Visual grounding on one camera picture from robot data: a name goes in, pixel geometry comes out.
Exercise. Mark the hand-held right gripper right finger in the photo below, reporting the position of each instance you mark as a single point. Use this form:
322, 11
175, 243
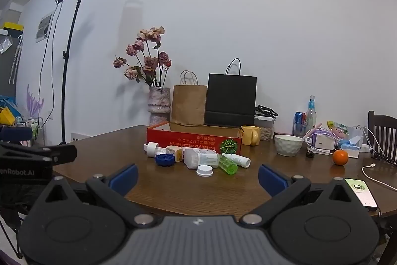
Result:
271, 179

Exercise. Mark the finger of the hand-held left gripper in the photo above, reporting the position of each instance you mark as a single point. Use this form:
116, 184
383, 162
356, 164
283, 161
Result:
15, 134
59, 154

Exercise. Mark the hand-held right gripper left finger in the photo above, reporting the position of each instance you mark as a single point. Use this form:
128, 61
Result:
125, 179

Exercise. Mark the white spray bottle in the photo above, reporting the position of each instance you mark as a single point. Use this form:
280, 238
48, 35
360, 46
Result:
239, 159

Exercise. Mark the white cylinder roll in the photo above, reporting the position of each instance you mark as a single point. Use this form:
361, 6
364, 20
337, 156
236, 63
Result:
153, 149

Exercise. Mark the blue scalloped cap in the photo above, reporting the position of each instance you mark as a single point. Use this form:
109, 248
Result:
165, 159

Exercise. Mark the white pump bottle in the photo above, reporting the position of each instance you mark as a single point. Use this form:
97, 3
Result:
228, 165

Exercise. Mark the white power adapter plug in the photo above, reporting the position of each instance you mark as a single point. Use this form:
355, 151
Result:
174, 152

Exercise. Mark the wide white cap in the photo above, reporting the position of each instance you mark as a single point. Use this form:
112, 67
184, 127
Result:
204, 171

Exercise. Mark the red cardboard box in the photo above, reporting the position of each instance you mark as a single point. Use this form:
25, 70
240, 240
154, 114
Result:
186, 137

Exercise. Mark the white labelled medicine bottle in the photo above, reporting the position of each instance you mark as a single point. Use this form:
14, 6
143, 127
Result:
200, 158

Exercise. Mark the yellow bag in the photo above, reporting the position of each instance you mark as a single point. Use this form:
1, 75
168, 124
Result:
6, 116

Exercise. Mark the blue bag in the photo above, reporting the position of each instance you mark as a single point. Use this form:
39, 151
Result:
9, 102

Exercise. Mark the white textured bowl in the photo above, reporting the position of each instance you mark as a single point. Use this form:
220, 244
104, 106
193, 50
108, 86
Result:
288, 145

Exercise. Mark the small dark round object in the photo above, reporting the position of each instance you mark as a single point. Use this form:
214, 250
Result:
309, 154

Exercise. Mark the clear plastic food container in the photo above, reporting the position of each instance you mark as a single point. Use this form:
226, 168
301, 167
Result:
265, 130

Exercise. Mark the yellow mug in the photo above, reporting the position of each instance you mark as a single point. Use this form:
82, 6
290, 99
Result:
248, 134

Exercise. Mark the dark cabinet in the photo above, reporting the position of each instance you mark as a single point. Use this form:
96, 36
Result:
6, 75

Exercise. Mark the blue soda can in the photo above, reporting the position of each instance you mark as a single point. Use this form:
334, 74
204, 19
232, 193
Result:
299, 122

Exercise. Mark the small white box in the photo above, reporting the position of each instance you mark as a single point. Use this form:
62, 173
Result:
324, 142

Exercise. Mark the pink straw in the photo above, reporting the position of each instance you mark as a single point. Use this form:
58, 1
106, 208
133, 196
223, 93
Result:
313, 130

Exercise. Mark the black container lid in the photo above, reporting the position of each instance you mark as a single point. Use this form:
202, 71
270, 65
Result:
266, 111

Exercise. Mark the clear glass bottle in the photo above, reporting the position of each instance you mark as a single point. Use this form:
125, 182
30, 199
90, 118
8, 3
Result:
310, 119

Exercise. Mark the orange fruit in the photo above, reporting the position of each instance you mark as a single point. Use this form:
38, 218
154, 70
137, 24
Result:
340, 157

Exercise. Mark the hanging clear umbrella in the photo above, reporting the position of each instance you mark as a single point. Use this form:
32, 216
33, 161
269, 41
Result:
17, 60

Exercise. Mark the pink speckled vase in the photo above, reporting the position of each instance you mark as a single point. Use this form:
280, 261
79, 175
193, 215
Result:
158, 103

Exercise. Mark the green snack packet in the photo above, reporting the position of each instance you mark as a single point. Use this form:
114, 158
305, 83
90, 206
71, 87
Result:
335, 124

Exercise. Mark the blue tissue pack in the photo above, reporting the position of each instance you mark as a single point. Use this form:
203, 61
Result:
350, 150

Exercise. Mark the clear plastic bag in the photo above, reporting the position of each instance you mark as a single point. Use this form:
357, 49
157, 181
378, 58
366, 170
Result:
5, 44

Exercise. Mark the black smartphone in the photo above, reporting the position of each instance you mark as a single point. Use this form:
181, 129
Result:
361, 193

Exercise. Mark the black paper bag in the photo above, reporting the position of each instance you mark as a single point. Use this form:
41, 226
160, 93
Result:
231, 97

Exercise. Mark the white paper bag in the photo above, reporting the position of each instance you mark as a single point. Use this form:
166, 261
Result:
355, 133

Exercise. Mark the brown paper bag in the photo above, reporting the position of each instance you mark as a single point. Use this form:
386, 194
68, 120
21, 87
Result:
188, 103

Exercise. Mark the black box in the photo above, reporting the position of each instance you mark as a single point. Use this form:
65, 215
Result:
15, 32

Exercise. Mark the yellow box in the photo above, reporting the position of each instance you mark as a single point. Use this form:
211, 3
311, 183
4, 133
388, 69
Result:
12, 26

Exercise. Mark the dark wooden chair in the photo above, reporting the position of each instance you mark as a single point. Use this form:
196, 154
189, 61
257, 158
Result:
373, 125

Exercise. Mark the white wall vent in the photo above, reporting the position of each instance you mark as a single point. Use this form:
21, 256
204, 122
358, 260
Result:
80, 136

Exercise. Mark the grey wall poster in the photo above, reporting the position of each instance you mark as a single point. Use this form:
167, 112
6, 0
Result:
43, 27

